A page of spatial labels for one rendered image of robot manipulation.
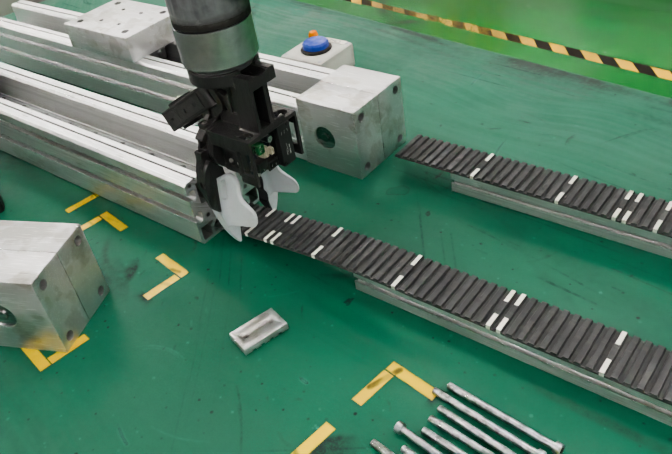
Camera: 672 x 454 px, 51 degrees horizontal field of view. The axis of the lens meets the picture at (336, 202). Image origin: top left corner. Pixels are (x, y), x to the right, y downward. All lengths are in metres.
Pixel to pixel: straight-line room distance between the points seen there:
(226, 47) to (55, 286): 0.29
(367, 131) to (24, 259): 0.41
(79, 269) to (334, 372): 0.29
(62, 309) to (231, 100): 0.27
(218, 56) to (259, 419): 0.32
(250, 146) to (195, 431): 0.26
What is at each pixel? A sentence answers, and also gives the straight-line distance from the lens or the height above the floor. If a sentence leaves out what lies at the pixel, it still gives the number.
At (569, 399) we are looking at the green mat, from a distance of 0.64.
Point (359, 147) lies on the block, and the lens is 0.86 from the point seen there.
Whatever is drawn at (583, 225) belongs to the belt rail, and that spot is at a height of 0.79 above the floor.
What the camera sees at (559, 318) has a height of 0.81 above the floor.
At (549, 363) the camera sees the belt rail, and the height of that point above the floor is 0.79.
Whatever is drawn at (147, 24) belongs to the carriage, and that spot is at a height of 0.90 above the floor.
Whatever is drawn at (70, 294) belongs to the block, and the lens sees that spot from 0.77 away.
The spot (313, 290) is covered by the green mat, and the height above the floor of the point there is 0.78.
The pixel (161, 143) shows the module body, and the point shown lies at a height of 0.84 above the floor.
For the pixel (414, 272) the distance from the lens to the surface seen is 0.69.
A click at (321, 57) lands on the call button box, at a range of 1.07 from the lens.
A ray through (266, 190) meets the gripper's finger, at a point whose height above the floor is 0.83.
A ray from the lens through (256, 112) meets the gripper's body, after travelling 0.68.
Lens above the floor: 1.28
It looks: 36 degrees down
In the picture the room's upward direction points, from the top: 10 degrees counter-clockwise
